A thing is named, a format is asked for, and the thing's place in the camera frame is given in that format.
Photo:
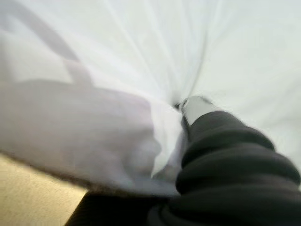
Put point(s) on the white duvet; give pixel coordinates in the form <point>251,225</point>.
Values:
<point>117,58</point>

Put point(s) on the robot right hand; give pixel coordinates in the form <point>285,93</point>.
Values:
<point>235,176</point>

